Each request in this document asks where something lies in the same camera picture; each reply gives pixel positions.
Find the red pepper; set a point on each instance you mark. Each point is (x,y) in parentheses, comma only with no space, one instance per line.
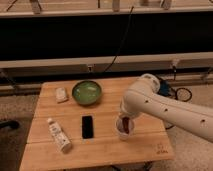
(125,123)

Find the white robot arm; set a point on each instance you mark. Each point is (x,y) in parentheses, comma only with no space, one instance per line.
(142,97)

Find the green ceramic bowl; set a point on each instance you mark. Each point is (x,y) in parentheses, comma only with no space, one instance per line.
(86,92)

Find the white ceramic cup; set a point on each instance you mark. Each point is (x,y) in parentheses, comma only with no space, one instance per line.
(120,131)

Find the black smartphone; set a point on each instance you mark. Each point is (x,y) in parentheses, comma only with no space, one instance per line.
(87,127)

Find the wooden table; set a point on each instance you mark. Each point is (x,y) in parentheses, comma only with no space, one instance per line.
(149,141)

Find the white tube bottle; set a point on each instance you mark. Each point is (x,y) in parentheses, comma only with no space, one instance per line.
(60,138)

